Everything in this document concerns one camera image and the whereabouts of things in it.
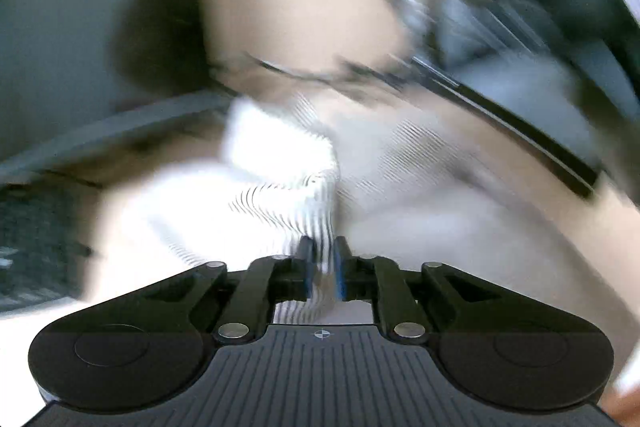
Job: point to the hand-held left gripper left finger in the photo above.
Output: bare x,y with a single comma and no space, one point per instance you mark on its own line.
306,274

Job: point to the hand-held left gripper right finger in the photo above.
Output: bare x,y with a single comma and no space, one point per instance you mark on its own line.
342,274

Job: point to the striped white shirt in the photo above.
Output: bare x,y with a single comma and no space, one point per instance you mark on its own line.
280,157

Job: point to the grey monitor stand base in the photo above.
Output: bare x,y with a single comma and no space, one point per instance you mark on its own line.
150,114

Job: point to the dark flat object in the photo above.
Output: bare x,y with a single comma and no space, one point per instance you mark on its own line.
35,242

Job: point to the glass panel computer case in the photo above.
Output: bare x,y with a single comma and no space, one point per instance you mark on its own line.
525,57

